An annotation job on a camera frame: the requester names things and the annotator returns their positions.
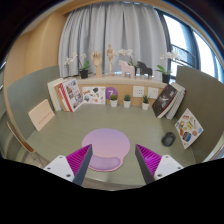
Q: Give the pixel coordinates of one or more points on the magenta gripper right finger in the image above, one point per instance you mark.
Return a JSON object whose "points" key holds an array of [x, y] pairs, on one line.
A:
{"points": [[154, 166]]}

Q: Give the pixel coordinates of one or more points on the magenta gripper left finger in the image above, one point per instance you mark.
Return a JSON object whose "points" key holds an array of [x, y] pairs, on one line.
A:
{"points": [[72, 167]]}

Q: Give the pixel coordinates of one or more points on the black computer mouse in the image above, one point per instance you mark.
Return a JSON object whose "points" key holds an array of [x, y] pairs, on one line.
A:
{"points": [[168, 139]]}

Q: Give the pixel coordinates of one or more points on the purple round mouse pad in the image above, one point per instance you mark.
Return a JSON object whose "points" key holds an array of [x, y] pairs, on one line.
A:
{"points": [[109, 147]]}

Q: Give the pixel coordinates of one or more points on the sticker card right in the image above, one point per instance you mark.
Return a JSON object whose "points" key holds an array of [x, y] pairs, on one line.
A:
{"points": [[188, 128]]}

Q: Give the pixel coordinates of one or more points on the pink card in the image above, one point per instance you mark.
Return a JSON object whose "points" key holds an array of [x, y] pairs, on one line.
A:
{"points": [[41, 114]]}

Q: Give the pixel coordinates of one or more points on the small potted plant right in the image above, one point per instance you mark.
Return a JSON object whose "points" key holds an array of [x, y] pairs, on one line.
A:
{"points": [[145, 102]]}

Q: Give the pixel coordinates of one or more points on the small potted plant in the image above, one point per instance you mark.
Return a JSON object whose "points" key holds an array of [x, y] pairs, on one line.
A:
{"points": [[113, 100], [145, 102], [127, 101]]}

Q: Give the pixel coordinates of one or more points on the black book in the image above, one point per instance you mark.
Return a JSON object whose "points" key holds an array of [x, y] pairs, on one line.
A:
{"points": [[164, 101]]}

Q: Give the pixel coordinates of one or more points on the red white magazine book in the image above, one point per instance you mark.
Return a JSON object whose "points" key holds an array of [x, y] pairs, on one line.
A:
{"points": [[72, 94]]}

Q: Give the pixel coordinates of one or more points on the small potted plant middle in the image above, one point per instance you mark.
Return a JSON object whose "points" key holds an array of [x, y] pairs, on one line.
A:
{"points": [[127, 101]]}

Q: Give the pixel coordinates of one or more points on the picture card on shelf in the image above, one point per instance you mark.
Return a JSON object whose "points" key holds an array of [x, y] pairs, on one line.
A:
{"points": [[94, 95]]}

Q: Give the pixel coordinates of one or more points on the small potted plant left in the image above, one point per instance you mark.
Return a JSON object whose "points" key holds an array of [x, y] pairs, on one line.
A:
{"points": [[113, 100]]}

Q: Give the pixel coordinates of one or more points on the wooden shelf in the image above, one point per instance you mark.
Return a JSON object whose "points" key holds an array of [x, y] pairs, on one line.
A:
{"points": [[123, 86]]}

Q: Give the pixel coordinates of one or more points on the purple round number sign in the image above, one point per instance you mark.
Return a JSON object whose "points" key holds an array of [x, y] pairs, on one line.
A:
{"points": [[110, 91]]}

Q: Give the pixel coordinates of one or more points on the white books stack left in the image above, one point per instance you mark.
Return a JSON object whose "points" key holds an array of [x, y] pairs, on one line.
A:
{"points": [[54, 93]]}

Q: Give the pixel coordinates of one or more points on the white orchid right pot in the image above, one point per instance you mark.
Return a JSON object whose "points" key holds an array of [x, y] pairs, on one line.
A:
{"points": [[164, 70]]}

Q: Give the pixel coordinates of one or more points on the white orchid pot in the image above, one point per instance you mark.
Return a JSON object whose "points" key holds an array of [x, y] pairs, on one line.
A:
{"points": [[164, 70], [83, 64]]}

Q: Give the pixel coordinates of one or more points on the black horse figure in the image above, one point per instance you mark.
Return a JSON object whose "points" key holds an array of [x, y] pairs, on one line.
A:
{"points": [[144, 69]]}

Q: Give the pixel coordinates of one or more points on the white orchid left pot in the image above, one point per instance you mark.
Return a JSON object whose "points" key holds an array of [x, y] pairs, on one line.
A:
{"points": [[83, 64]]}

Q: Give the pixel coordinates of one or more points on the pink horse figure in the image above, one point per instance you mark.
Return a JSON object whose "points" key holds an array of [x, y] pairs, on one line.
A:
{"points": [[126, 68]]}

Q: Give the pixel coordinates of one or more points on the wooden hand model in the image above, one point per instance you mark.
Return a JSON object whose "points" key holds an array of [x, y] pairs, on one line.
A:
{"points": [[97, 61]]}

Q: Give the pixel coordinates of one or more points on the white orchid middle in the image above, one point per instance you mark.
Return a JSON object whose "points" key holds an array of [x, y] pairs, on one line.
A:
{"points": [[129, 54]]}

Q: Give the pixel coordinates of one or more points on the wooden mannequin figure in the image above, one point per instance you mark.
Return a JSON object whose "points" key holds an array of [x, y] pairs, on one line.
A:
{"points": [[110, 53]]}

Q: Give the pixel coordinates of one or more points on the grey curtain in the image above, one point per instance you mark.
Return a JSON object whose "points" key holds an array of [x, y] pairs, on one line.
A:
{"points": [[116, 25]]}

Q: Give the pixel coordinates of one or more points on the white wall switch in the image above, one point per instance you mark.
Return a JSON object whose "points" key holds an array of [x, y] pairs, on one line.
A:
{"points": [[153, 92]]}

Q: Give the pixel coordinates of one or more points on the white wall socket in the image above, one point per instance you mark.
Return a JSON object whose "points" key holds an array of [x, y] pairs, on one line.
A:
{"points": [[138, 91]]}

